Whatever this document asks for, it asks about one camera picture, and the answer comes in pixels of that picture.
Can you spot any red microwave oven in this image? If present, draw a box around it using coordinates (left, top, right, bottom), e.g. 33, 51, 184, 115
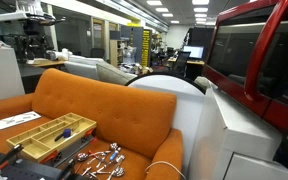
203, 0, 288, 132

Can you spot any white cabinet under microwave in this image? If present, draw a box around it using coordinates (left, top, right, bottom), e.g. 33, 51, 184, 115
188, 86, 288, 180

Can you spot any orange fabric sofa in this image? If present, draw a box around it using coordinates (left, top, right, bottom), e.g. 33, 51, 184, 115
0, 69, 183, 180

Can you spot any grey sofa cushion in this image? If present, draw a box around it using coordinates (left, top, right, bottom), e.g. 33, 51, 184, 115
96, 63, 136, 85

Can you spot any black office chair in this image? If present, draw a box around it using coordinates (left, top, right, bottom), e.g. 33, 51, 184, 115
171, 51, 190, 76

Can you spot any lit computer monitor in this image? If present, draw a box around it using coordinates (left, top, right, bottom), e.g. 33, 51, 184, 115
183, 46, 204, 59

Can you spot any blue black brush tool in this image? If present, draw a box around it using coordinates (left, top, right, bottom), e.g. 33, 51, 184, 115
54, 129, 71, 141

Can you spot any silver measuring spoon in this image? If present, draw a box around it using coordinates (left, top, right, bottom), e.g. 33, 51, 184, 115
77, 153, 90, 162

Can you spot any wooden cutlery tray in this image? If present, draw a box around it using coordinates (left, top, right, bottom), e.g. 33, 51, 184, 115
6, 113, 97, 164

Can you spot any white paper sheet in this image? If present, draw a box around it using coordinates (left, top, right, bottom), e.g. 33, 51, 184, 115
0, 111, 40, 130

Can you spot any black orange clamp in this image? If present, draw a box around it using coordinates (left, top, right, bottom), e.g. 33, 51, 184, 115
0, 144, 23, 170

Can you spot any blue handled utensil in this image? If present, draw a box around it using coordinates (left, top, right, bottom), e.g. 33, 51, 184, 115
109, 147, 121, 162

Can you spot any white cable on armrest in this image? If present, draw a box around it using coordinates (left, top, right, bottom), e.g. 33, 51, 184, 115
144, 160, 187, 180

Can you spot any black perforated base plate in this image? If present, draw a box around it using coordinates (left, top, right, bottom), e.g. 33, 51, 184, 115
0, 153, 87, 180

